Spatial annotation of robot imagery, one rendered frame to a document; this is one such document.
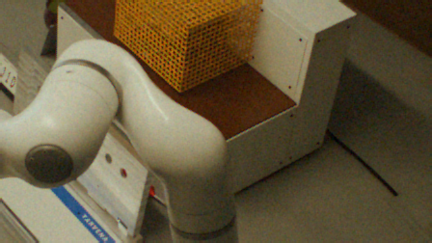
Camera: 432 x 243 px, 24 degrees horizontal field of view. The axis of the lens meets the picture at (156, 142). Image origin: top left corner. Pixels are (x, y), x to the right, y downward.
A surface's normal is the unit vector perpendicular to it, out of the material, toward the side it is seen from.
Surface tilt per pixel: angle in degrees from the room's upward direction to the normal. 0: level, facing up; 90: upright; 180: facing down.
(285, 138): 90
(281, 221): 0
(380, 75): 0
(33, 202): 0
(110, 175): 83
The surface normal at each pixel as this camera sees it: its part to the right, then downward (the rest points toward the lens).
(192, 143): 0.15, -0.05
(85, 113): 0.57, -0.46
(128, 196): -0.77, 0.29
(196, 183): 0.00, 0.58
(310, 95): 0.62, 0.58
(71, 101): 0.26, -0.67
